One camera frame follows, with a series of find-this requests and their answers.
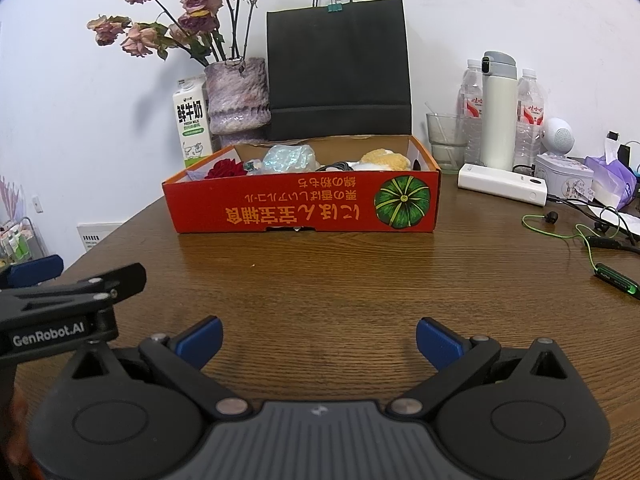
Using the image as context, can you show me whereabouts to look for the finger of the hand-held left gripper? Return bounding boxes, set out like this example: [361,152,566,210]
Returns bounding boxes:
[0,255,65,289]
[0,262,147,334]

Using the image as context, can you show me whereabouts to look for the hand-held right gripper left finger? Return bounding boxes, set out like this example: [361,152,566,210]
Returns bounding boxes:
[70,316,253,419]

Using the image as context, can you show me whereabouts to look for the white and yellow plush sheep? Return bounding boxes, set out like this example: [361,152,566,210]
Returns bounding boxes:
[350,148,412,171]

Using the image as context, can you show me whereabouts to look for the black charger adapter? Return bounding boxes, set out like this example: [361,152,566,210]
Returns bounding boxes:
[606,131,633,163]

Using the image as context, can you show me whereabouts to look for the clear glass cup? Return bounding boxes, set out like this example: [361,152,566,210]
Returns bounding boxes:
[425,102,468,171]

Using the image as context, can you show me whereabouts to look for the white paper sheet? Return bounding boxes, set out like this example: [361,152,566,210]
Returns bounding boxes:
[587,200,640,241]

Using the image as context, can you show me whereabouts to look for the clear water bottle red label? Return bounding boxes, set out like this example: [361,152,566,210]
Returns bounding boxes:
[457,59,485,163]
[515,68,546,168]

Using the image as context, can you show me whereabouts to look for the white printed tin box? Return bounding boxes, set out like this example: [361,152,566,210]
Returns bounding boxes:
[535,153,595,201]

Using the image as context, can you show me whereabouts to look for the wooden desktop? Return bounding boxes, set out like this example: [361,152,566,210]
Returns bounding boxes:
[0,160,640,480]

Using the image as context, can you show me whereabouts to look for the iridescent bag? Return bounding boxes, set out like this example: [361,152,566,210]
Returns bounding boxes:
[262,144,318,176]

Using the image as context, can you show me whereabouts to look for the white vented appliance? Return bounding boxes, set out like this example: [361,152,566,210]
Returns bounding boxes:
[76,221,123,252]

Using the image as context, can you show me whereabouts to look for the purple textured vase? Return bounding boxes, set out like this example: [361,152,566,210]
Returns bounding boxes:
[204,57,273,148]

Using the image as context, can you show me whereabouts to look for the red artificial rose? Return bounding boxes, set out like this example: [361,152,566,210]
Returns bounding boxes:
[205,157,248,180]

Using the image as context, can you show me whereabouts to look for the white round speaker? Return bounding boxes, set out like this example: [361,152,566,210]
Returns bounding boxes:
[542,117,576,157]

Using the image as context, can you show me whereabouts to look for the red cardboard box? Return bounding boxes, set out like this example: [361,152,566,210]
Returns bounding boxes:
[161,134,442,235]

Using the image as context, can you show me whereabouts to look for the black cable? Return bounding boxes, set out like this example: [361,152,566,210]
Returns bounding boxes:
[547,192,640,246]

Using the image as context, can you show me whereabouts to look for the black paper bag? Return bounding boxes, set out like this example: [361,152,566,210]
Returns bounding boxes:
[265,0,413,142]

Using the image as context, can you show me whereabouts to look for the wire storage rack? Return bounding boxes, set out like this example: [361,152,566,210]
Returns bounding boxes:
[0,216,48,266]

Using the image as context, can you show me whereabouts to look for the white and green milk carton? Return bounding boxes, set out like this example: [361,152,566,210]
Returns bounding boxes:
[172,76,210,170]

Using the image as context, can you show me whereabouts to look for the green and black neckband earphones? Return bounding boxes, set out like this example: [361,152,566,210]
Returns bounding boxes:
[522,211,640,301]

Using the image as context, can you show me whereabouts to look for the white power bank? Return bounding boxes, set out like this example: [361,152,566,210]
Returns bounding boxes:
[457,162,548,207]

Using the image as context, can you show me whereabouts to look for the white thermos flask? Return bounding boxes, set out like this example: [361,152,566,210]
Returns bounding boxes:
[481,51,517,172]

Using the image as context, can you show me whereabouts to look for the pale purple dried grass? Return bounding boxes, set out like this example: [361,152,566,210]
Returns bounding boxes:
[0,175,26,223]

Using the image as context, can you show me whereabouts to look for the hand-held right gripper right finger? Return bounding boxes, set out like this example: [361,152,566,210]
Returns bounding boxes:
[387,316,571,419]

